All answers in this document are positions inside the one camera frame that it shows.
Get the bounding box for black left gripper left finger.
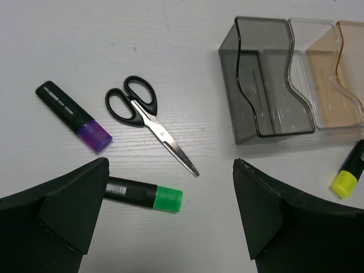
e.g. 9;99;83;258
1;158;109;272

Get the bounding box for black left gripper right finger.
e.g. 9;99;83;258
233;159;363;272

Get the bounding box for yellow cap highlighter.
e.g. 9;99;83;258
331;139;363;198

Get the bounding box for green cap highlighter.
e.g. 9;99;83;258
104;176;183;213

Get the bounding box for purple cap highlighter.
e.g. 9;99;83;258
35;81;113;153

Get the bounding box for black handled scissors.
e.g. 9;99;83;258
105;75;200;177

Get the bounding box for clear plastic bin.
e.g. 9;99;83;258
288;18;363;131

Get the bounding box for amber plastic bin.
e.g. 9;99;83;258
307;20;363;128

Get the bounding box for smoky grey plastic bin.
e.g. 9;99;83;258
218;16;316;145

